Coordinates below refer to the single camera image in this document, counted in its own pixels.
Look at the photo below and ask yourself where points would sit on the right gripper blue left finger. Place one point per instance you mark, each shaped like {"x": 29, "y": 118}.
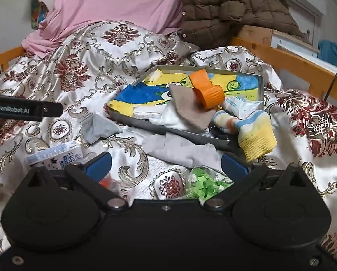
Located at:
{"x": 98, "y": 167}

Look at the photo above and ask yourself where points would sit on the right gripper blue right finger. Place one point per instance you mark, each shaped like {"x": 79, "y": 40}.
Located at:
{"x": 234, "y": 167}

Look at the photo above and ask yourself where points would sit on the dark navy cloth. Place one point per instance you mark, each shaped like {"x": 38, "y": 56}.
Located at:
{"x": 217, "y": 133}

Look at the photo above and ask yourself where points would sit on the striped colourful sock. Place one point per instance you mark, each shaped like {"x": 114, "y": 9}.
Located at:
{"x": 255, "y": 135}

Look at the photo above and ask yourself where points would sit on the grey cloth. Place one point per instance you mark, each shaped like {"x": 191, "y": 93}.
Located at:
{"x": 95, "y": 126}

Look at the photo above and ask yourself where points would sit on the white wet wipe packet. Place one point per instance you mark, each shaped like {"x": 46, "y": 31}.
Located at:
{"x": 240, "y": 107}

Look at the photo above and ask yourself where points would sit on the orange cloth roll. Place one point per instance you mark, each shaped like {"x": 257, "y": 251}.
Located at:
{"x": 211, "y": 96}

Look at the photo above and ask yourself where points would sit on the beige linen pouch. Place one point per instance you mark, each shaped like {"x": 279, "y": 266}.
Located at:
{"x": 189, "y": 107}

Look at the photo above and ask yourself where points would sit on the white muslin cloth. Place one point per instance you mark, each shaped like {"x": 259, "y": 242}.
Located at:
{"x": 165, "y": 115}

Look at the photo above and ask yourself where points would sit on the bag of green confetti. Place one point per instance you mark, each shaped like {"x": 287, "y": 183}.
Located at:
{"x": 204, "y": 183}

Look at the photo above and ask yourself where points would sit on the blue white carton box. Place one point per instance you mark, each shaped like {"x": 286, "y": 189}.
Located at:
{"x": 56, "y": 157}

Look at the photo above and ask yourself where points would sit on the floral satin bedspread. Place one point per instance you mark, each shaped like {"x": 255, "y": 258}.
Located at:
{"x": 305, "y": 128}

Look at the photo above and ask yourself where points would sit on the colourful paper kite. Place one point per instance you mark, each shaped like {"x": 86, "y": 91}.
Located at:
{"x": 39, "y": 12}

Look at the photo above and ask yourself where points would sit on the blue bag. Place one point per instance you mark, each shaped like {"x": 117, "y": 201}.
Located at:
{"x": 327, "y": 51}

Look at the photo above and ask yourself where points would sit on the brown quilted jacket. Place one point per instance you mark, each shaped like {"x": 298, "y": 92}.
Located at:
{"x": 212, "y": 23}

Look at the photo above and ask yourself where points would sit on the pink bed sheet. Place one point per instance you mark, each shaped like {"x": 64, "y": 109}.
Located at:
{"x": 68, "y": 16}

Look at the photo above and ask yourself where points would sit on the wooden bed frame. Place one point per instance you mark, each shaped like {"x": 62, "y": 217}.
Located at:
{"x": 303, "y": 67}

